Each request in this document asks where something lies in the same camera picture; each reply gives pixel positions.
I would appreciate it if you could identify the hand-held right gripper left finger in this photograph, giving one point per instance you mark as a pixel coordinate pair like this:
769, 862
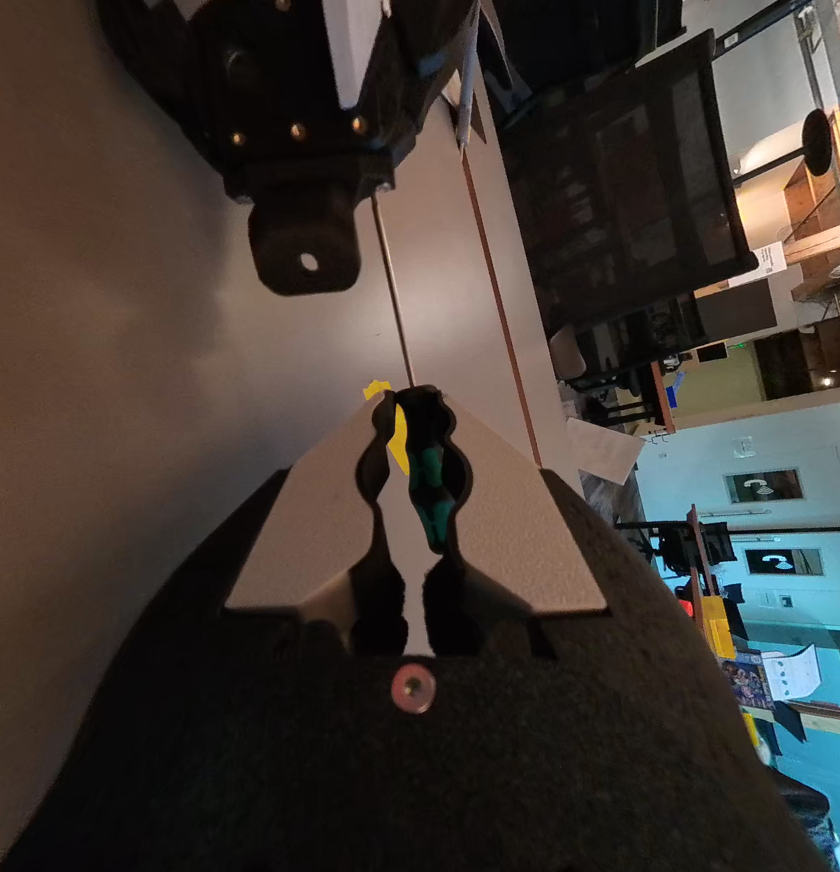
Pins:
304, 538

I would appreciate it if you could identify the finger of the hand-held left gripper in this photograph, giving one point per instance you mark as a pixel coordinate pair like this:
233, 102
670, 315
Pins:
362, 41

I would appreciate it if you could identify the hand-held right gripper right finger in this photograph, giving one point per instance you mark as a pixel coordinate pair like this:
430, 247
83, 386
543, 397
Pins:
522, 538

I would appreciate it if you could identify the green black screwdriver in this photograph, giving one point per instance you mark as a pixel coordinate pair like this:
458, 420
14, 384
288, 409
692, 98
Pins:
430, 477

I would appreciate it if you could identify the black plastic spring clamp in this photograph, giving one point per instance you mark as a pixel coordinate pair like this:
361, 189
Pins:
294, 225

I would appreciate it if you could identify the white paper sheet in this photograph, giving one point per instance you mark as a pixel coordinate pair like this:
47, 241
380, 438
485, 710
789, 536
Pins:
604, 449

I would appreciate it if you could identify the yellow tape piece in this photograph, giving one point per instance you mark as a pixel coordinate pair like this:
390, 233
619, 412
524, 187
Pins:
399, 443

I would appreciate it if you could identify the yellow plastic bin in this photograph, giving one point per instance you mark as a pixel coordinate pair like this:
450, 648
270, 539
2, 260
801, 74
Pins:
718, 623

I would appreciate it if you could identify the colourful picture box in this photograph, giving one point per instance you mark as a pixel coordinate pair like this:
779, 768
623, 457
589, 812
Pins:
747, 681

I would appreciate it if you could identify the black mesh office chair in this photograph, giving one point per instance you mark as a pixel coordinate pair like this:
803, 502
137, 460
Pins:
617, 191

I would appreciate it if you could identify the white paper sign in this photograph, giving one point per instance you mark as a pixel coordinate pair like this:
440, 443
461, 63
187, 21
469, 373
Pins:
791, 674

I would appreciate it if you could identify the wooden shelving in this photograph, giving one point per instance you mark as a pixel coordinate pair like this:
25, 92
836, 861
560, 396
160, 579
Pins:
822, 204

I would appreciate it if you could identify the black round ceiling lamp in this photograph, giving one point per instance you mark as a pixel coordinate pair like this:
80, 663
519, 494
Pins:
816, 140

